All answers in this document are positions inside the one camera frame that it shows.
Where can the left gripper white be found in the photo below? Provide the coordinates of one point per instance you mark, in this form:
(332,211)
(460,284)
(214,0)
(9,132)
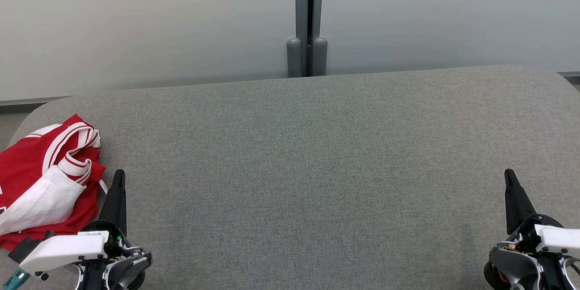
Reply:
(68,249)

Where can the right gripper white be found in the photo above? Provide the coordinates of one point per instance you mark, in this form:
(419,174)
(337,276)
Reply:
(512,263)

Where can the red white basketball jersey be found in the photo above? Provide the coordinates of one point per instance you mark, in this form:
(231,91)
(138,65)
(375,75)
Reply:
(50,199)

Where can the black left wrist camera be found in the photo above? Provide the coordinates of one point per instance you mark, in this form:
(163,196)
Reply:
(22,249)

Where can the grey cylindrical post foot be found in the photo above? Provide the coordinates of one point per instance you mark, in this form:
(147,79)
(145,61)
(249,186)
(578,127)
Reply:
(320,58)
(293,59)

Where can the grey metal partition post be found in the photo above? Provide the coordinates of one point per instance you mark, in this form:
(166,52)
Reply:
(302,4)

